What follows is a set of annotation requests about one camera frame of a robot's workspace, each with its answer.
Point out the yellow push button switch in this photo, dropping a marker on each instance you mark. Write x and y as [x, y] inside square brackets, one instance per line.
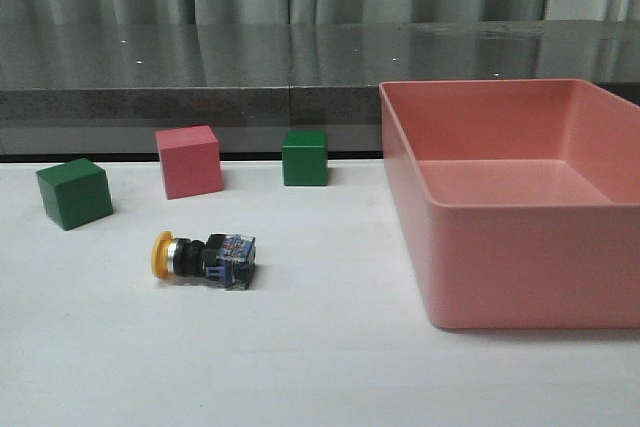
[226, 260]

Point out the right green cube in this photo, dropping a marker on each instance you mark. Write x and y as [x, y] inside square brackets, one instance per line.
[305, 158]

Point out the green cube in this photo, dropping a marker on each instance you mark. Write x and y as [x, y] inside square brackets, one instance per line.
[305, 158]
[75, 193]

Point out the pink cube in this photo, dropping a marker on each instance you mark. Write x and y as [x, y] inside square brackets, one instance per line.
[190, 161]

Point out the pink plastic bin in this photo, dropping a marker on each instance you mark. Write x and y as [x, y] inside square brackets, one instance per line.
[518, 200]

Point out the dark glossy counter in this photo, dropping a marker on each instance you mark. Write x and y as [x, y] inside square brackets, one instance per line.
[104, 91]

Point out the left green cube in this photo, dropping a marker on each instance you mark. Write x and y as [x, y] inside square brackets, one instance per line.
[75, 193]

